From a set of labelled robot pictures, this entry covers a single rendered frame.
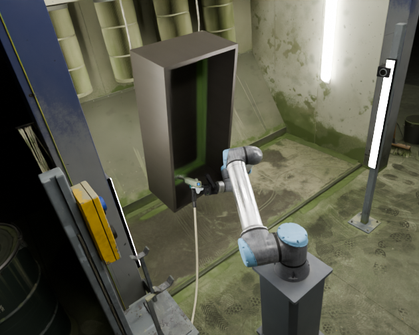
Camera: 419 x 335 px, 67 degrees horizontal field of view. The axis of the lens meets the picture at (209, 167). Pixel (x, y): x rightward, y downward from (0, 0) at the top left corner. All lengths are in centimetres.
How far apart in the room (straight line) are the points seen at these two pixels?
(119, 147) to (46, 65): 209
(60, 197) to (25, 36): 63
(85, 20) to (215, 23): 128
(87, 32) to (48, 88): 203
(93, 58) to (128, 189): 132
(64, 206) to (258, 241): 97
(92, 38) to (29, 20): 206
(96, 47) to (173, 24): 77
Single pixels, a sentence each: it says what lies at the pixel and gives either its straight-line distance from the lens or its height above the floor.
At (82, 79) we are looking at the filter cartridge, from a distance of 302.
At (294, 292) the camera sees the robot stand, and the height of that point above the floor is 64.
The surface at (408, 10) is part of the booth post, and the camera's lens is 330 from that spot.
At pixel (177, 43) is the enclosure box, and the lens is 219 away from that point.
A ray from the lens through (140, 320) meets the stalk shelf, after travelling 158.
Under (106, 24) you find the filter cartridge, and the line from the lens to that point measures 311.
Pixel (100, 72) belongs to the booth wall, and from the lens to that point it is 344.
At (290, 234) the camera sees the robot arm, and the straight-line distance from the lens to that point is 165.
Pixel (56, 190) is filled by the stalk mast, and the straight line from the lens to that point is 97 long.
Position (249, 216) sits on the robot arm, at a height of 94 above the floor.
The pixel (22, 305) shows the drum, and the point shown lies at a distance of 221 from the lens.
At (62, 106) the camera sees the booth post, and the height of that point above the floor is 167.
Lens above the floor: 206
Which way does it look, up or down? 32 degrees down
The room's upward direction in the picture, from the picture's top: 8 degrees counter-clockwise
